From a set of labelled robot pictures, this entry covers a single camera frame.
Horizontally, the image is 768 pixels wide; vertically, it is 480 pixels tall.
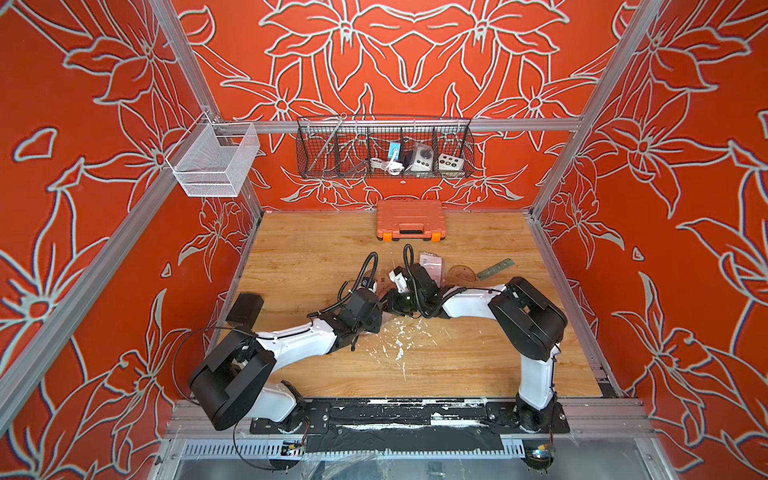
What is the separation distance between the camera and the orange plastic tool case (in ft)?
3.59

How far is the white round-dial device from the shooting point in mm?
919

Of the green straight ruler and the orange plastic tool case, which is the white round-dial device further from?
the green straight ruler

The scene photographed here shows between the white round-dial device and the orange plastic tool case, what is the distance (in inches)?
9.8
